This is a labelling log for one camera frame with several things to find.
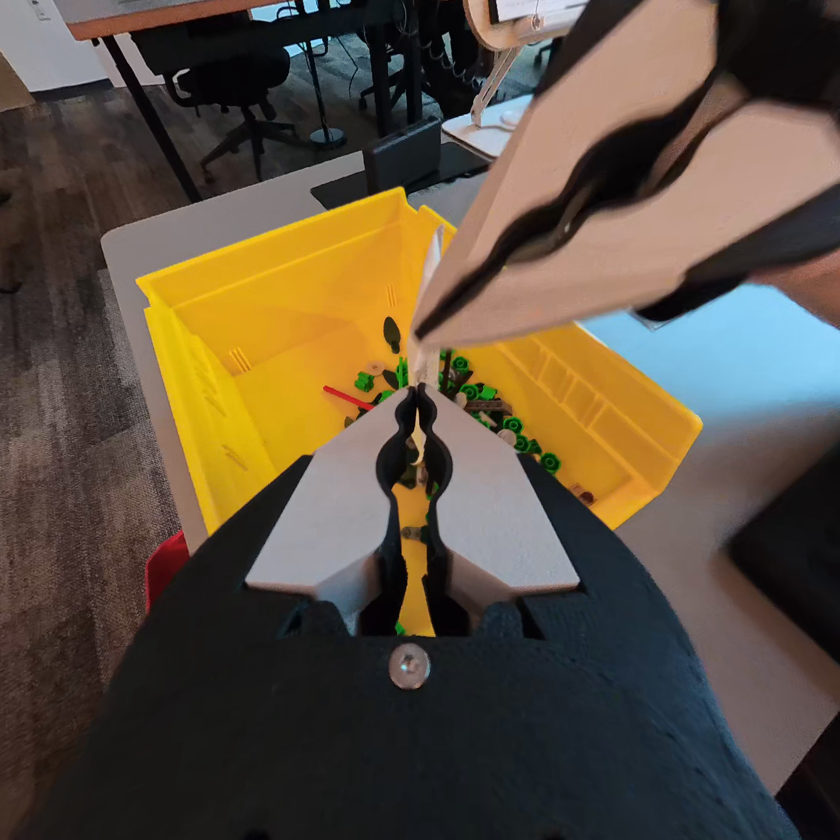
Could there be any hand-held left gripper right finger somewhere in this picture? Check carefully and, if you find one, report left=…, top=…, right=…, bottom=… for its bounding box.
left=419, top=384, right=581, bottom=636

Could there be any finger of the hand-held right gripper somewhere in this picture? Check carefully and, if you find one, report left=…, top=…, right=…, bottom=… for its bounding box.
left=411, top=0, right=721, bottom=340
left=417, top=97, right=840, bottom=350

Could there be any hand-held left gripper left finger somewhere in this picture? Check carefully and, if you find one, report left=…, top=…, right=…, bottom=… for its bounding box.
left=244, top=386, right=417, bottom=636

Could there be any white paper bag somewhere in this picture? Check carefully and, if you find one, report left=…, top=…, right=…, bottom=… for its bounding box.
left=406, top=226, right=448, bottom=473

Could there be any yellow plastic bin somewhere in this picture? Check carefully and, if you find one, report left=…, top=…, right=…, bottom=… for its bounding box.
left=136, top=187, right=704, bottom=637

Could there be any grey desk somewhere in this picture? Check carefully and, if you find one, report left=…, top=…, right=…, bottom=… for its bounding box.
left=100, top=151, right=840, bottom=795

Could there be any black desk mat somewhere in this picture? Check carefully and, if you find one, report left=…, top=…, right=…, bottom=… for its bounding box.
left=310, top=141, right=490, bottom=211

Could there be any long wooden background desk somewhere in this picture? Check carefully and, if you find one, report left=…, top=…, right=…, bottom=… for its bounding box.
left=66, top=0, right=460, bottom=204

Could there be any instruction board on stand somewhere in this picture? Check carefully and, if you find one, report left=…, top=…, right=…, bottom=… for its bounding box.
left=443, top=0, right=592, bottom=162

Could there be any pile of green toy pieces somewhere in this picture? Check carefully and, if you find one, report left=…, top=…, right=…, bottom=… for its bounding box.
left=344, top=351, right=598, bottom=527

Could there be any red plastic bin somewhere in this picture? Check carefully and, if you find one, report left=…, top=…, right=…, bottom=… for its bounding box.
left=146, top=532, right=193, bottom=613

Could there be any black case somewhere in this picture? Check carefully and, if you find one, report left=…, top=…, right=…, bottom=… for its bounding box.
left=363, top=118, right=442, bottom=196

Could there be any black pole stand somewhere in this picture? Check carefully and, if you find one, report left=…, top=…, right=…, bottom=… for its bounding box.
left=305, top=39, right=348, bottom=149

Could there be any black office chair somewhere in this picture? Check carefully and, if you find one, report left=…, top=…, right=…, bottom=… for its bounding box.
left=131, top=29, right=294, bottom=185

